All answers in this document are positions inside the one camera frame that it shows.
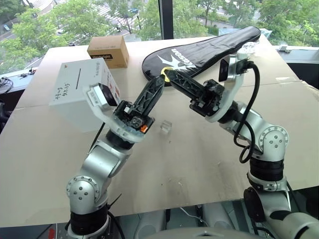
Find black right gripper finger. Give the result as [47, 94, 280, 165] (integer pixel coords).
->
[168, 74, 198, 102]
[168, 70, 208, 95]

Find clear acrylic cube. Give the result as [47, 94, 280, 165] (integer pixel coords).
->
[159, 120, 173, 134]

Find brown cardboard box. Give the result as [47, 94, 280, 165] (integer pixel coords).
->
[87, 35, 130, 69]

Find thin white cable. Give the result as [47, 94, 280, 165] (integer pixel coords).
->
[179, 206, 207, 226]

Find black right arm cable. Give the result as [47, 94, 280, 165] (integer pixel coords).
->
[233, 60, 261, 164]

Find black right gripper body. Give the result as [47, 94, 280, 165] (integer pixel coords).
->
[189, 79, 225, 117]

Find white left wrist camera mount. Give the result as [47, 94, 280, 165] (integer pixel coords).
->
[83, 83, 148, 143]

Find grey rounded robot body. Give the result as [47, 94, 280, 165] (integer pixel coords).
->
[133, 203, 252, 239]

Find black racket cover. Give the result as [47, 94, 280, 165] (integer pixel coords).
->
[141, 25, 262, 87]

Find tangled black cables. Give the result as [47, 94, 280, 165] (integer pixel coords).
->
[0, 76, 14, 94]

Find black window frame post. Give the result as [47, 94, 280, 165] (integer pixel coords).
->
[158, 0, 174, 40]

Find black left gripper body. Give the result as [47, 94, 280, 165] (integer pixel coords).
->
[113, 100, 155, 134]

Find gold coin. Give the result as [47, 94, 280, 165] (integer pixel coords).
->
[159, 66, 173, 87]

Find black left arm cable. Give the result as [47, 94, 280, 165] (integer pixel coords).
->
[88, 121, 106, 152]

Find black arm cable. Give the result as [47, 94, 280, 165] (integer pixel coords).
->
[233, 60, 261, 164]
[88, 121, 106, 152]

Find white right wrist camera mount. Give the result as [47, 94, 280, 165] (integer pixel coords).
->
[204, 53, 250, 123]

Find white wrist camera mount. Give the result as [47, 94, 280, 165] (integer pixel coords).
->
[83, 83, 148, 143]
[204, 53, 250, 123]

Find crumpled clear plastic piece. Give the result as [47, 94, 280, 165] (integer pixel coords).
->
[240, 41, 260, 57]

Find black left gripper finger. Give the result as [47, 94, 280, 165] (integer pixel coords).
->
[133, 76, 162, 115]
[139, 76, 165, 118]

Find white box with slot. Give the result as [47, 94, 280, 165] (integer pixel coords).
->
[48, 59, 122, 133]

